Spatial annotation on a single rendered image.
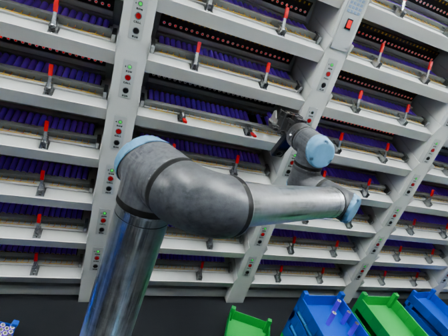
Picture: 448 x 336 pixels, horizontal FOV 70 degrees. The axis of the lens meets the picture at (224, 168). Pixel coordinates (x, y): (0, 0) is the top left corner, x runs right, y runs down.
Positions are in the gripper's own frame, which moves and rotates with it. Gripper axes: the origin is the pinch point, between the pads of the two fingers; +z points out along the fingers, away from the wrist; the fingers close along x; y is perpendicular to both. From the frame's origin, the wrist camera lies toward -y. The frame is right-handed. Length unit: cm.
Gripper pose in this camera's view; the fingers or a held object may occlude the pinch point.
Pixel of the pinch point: (273, 121)
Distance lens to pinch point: 130.2
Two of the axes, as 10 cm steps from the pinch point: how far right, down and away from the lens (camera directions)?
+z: -2.5, -4.4, 8.6
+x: -9.3, -1.5, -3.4
